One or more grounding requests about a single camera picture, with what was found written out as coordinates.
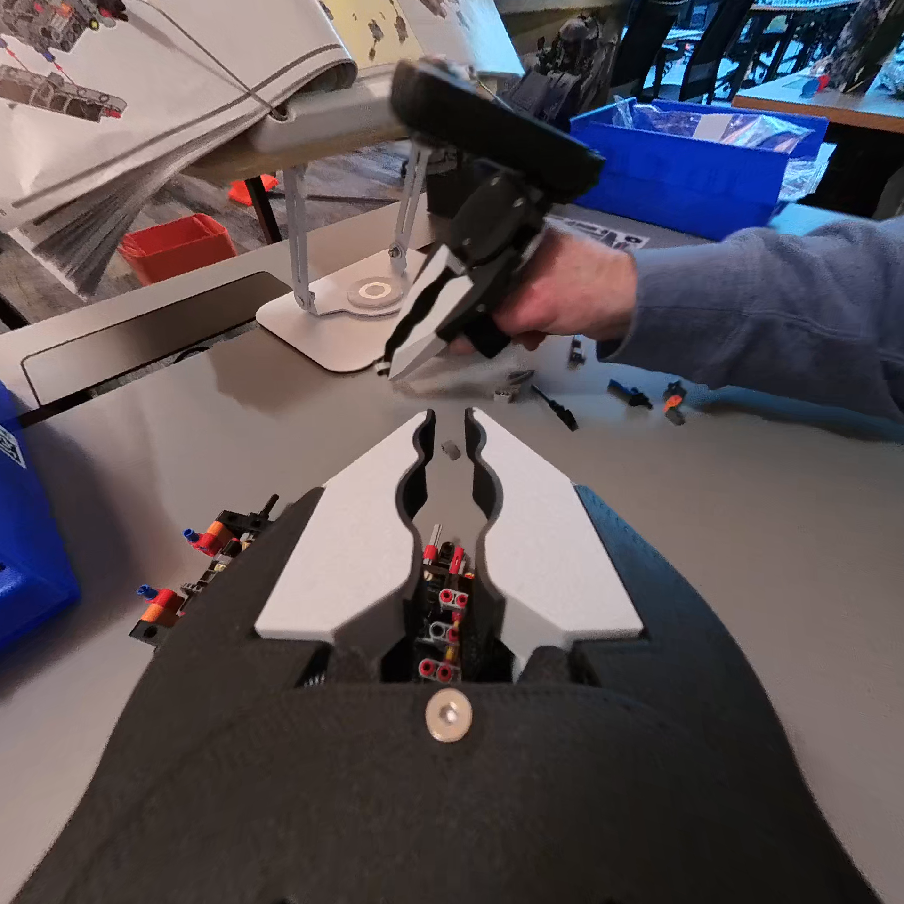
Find wooden table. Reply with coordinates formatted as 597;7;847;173
731;67;904;135

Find red plastic bin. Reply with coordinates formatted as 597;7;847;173
118;213;238;288

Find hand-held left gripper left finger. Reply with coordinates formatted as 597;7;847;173
254;408;434;666

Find lego sticker sheet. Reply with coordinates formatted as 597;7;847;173
547;215;651;252

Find person's right forearm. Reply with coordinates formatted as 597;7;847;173
597;215;904;426

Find lego technic assembly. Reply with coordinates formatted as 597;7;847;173
130;494;471;683

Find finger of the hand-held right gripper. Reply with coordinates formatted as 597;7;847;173
383;246;456;365
388;274;483;387

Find black patterned box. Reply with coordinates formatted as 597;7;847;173
823;0;904;93

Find lego instruction booklet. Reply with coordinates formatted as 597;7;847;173
0;0;525;298

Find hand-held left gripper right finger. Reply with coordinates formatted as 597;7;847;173
462;407;646;681

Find black lego axle piece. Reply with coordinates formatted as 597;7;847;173
530;384;579;432

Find person's right hand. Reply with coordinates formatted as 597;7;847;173
451;229;641;354

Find white book stand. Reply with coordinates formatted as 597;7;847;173
187;71;433;374

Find orange plastic object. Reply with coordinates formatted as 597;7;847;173
229;174;281;206

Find black office chair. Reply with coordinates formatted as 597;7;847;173
655;0;754;100

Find dark backpack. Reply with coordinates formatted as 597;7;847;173
505;14;624;132

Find clear plastic bags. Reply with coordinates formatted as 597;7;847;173
611;95;815;158

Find blue storage bin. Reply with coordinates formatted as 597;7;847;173
568;99;829;232
0;381;82;655

